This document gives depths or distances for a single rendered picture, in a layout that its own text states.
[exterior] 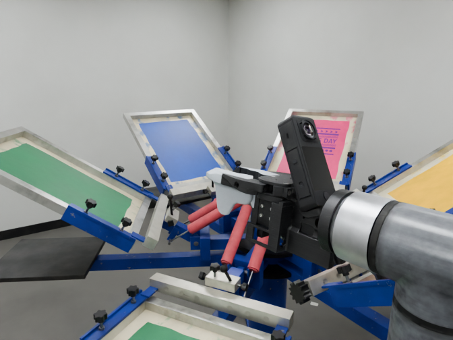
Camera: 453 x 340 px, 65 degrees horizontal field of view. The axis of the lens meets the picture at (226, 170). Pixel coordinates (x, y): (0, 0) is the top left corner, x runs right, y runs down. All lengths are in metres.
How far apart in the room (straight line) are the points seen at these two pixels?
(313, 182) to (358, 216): 0.07
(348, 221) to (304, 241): 0.07
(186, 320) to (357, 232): 1.09
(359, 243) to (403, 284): 0.05
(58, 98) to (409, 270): 4.44
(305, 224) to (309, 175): 0.06
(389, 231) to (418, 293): 0.06
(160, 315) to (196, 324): 0.15
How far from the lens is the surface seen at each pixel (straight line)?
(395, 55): 3.68
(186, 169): 2.42
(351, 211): 0.37
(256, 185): 0.42
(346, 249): 0.38
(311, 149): 0.43
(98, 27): 4.76
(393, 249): 0.35
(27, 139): 2.14
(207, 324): 1.35
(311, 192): 0.40
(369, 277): 1.34
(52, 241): 2.18
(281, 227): 0.42
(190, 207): 2.52
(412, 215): 0.36
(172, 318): 1.42
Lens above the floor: 1.81
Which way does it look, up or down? 15 degrees down
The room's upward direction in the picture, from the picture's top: straight up
